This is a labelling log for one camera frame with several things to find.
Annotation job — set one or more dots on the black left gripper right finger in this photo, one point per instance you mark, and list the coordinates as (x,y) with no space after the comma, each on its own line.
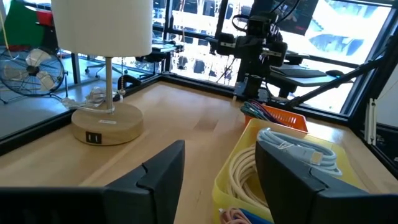
(298,199)

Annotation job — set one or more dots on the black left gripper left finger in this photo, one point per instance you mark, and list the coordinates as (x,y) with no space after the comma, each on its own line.
(140,199)

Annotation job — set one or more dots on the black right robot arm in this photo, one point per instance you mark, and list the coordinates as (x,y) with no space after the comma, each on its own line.
(252,87)

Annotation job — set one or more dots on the yellow plastic tray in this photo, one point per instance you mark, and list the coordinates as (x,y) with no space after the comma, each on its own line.
(224,193)

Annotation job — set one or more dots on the orange plastic basket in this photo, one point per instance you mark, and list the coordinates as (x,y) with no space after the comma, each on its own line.
(289,119)

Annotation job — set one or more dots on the black computer mouse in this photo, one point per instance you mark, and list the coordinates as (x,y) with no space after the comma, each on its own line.
(335,73)

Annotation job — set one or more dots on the white shade wooden base lamp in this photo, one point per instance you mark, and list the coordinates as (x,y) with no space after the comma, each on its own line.
(102,28)

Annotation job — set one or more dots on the black floor fan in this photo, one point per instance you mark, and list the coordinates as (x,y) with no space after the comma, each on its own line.
(31,71)

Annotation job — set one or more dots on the green red fabric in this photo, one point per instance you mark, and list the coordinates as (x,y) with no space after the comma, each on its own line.
(21,25)

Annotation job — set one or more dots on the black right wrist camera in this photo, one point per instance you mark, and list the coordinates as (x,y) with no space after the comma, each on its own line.
(258,26)

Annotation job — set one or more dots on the silver metal bracket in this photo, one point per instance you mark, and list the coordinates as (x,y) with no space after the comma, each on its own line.
(370,124)

